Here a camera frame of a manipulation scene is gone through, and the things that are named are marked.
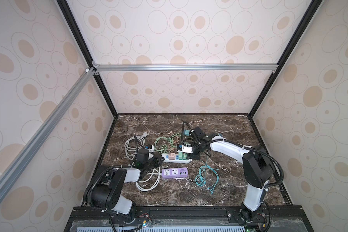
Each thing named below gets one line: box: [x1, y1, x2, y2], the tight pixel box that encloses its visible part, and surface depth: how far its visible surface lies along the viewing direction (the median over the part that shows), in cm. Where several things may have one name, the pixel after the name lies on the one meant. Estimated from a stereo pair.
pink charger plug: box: [168, 152, 176, 160], surface depth 91 cm
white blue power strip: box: [161, 153, 193, 164], surface depth 94 cm
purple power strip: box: [161, 167, 189, 179], surface depth 87 cm
